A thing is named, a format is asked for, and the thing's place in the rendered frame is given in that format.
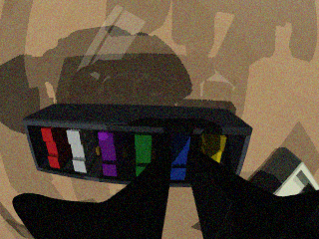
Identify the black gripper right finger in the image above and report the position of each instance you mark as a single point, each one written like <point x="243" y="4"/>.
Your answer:
<point x="229" y="207"/>

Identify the green fuse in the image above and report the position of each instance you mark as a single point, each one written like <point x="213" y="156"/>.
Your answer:
<point x="143" y="151"/>

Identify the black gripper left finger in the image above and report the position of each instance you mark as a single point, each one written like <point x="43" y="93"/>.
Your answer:
<point x="136" y="212"/>

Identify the black fuse block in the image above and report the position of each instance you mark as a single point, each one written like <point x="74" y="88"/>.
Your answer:
<point x="98" y="141"/>

